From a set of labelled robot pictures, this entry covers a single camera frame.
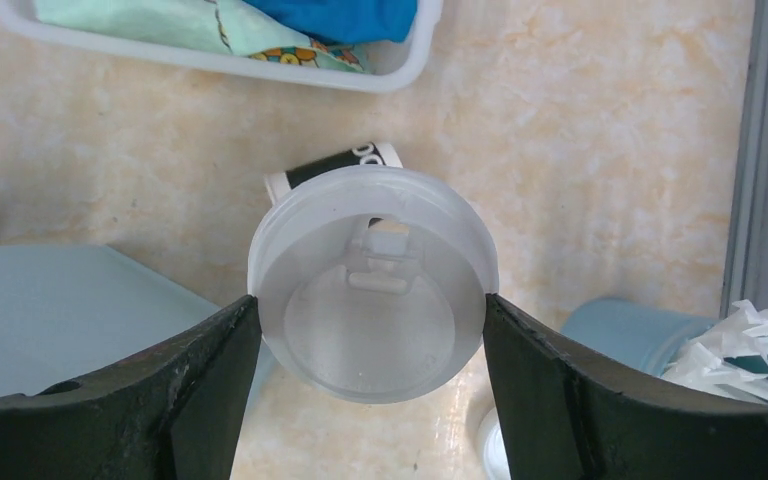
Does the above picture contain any stack of white lids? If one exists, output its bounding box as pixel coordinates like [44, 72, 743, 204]
[475, 407, 511, 480]

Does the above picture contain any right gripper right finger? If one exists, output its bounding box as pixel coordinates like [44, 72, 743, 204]
[483, 294, 768, 479]

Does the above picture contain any blue straw holder cup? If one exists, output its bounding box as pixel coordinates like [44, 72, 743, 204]
[561, 298, 768, 379]

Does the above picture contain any mint green cloth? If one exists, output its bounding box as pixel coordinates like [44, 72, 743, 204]
[34, 0, 369, 74]

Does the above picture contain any blue cloth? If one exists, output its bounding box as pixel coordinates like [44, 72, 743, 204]
[249, 0, 418, 44]

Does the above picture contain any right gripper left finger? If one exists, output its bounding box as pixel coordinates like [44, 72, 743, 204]
[0, 296, 261, 479]

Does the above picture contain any pale blue paper bag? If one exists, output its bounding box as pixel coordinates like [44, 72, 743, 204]
[0, 245, 220, 397]

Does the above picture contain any white plastic basket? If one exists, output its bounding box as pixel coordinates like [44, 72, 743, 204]
[0, 0, 444, 94]

